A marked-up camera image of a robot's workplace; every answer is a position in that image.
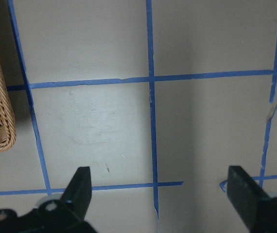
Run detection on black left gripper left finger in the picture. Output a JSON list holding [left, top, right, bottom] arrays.
[[60, 166, 92, 221]]

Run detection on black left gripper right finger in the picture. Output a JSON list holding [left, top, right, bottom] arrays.
[[227, 166, 270, 230]]

